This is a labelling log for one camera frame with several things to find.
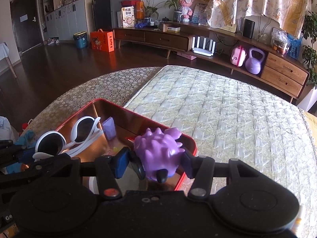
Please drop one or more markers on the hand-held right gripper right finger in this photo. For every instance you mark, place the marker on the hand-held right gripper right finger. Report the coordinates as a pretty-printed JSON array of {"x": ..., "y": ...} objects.
[{"x": 189, "y": 166}]

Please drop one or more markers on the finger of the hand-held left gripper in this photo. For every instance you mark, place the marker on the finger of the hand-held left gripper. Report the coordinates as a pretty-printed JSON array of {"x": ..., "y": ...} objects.
[
  {"x": 26, "y": 155},
  {"x": 7, "y": 182}
]

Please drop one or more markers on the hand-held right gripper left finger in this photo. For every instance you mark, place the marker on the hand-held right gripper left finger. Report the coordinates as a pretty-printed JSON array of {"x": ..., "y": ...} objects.
[{"x": 120, "y": 163}]

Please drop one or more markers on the white sunglasses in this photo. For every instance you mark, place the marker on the white sunglasses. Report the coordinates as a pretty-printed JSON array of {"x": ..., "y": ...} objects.
[{"x": 49, "y": 145}]

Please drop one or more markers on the red snack packet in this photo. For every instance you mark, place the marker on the red snack packet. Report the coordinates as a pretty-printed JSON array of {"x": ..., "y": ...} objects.
[{"x": 129, "y": 138}]

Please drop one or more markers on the purple spiky toy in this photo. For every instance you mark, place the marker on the purple spiky toy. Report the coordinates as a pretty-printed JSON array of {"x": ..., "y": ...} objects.
[{"x": 156, "y": 153}]

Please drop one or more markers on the small purple case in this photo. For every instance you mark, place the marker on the small purple case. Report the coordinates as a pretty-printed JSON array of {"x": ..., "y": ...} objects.
[{"x": 109, "y": 129}]

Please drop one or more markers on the red tin box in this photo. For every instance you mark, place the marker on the red tin box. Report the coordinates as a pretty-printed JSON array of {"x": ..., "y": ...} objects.
[{"x": 118, "y": 119}]

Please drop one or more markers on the blue rubber gloves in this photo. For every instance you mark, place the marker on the blue rubber gloves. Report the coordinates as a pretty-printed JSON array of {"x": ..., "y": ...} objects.
[{"x": 28, "y": 136}]

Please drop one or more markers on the red capped bottle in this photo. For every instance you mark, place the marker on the red capped bottle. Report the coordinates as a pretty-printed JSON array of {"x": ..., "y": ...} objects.
[{"x": 24, "y": 126}]

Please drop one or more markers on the person's grey clothing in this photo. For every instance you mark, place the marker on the person's grey clothing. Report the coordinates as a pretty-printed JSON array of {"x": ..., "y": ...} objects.
[{"x": 7, "y": 129}]

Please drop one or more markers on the quilted cream mat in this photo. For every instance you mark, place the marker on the quilted cream mat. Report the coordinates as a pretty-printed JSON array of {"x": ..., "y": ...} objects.
[{"x": 223, "y": 116}]

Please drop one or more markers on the beige lace tablecloth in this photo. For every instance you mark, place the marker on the beige lace tablecloth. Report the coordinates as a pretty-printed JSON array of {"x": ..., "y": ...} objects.
[{"x": 86, "y": 89}]

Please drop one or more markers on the pink flat box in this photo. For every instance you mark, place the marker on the pink flat box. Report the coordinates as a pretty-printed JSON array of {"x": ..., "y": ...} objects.
[{"x": 187, "y": 55}]

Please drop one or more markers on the pair of shoes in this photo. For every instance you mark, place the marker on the pair of shoes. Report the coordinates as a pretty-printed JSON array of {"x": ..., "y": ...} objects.
[{"x": 53, "y": 41}]

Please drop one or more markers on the white router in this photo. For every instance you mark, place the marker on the white router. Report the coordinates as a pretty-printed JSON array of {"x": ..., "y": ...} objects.
[{"x": 203, "y": 49}]

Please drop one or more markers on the pink toy suitcase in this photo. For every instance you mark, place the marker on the pink toy suitcase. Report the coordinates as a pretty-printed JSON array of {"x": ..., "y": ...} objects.
[{"x": 238, "y": 57}]

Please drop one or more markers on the purple kettlebell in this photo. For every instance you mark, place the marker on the purple kettlebell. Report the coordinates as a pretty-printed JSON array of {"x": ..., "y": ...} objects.
[{"x": 255, "y": 65}]

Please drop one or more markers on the light wooden drawer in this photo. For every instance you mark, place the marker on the light wooden drawer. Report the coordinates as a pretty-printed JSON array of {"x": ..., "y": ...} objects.
[
  {"x": 287, "y": 69},
  {"x": 281, "y": 83}
]

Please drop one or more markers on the orange gift box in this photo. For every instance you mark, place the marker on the orange gift box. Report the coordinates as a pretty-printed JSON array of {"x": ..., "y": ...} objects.
[{"x": 101, "y": 41}]

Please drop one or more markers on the teal trash bin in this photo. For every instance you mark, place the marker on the teal trash bin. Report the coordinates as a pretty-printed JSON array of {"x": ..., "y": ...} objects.
[{"x": 80, "y": 41}]

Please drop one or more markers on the yellow tablecloth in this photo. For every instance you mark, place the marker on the yellow tablecloth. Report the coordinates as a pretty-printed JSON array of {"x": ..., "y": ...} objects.
[{"x": 310, "y": 124}]

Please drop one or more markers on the wooden TV cabinet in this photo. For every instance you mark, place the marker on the wooden TV cabinet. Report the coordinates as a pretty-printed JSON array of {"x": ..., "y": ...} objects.
[{"x": 161, "y": 38}]

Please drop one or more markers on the dark wooden door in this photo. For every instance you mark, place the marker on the dark wooden door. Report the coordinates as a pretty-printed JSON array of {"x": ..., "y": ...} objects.
[{"x": 24, "y": 22}]

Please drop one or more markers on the white planter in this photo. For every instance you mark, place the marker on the white planter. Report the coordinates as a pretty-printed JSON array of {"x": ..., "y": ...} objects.
[{"x": 309, "y": 100}]

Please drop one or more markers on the white yellow small box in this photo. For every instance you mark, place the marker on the white yellow small box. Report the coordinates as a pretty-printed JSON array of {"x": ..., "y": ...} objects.
[{"x": 172, "y": 27}]

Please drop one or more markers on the blue toy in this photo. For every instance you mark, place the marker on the blue toy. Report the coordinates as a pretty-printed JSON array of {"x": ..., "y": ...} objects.
[{"x": 140, "y": 25}]

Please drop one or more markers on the white coffee powder bag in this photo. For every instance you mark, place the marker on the white coffee powder bag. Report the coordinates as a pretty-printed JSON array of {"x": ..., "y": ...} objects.
[{"x": 128, "y": 17}]

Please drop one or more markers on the dark teapot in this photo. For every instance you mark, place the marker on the dark teapot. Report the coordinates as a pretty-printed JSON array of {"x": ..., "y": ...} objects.
[{"x": 166, "y": 19}]

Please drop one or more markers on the clear glass vase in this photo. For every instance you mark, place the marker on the clear glass vase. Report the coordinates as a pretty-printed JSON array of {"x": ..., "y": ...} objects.
[{"x": 240, "y": 26}]

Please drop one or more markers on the small green potted plant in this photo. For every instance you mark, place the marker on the small green potted plant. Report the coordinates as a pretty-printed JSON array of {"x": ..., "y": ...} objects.
[{"x": 148, "y": 17}]

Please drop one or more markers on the black speaker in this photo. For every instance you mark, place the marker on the black speaker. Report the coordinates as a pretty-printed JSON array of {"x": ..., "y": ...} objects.
[{"x": 249, "y": 28}]

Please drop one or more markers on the potted orchid plant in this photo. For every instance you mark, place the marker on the potted orchid plant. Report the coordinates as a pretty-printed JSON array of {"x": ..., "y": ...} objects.
[{"x": 177, "y": 16}]

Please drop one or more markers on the blue picture book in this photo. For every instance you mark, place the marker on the blue picture book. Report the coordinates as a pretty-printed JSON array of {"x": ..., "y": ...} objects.
[{"x": 199, "y": 14}]

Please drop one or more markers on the dark grey fridge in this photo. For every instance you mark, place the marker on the dark grey fridge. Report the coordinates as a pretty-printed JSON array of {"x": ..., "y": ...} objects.
[{"x": 106, "y": 12}]

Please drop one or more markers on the orange paper bag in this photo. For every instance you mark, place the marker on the orange paper bag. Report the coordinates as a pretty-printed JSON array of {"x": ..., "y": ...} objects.
[{"x": 140, "y": 10}]

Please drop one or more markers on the clear plastic bag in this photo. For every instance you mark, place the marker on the clear plastic bag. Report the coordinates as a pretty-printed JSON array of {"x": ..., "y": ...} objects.
[{"x": 281, "y": 41}]

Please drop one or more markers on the blue picture card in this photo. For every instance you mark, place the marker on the blue picture card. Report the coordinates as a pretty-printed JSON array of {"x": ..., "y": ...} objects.
[{"x": 295, "y": 48}]

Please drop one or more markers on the pink doll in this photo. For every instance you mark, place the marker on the pink doll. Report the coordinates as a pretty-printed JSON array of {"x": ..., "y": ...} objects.
[{"x": 187, "y": 7}]

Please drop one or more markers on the tall green plant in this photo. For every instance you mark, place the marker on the tall green plant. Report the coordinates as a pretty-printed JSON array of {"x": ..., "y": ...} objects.
[{"x": 310, "y": 49}]

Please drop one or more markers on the floral yellow sheet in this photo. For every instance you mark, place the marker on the floral yellow sheet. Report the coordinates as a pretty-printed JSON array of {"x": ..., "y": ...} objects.
[{"x": 260, "y": 0}]

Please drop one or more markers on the grey wall cabinets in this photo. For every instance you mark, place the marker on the grey wall cabinets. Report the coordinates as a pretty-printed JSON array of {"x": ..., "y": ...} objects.
[{"x": 69, "y": 17}]

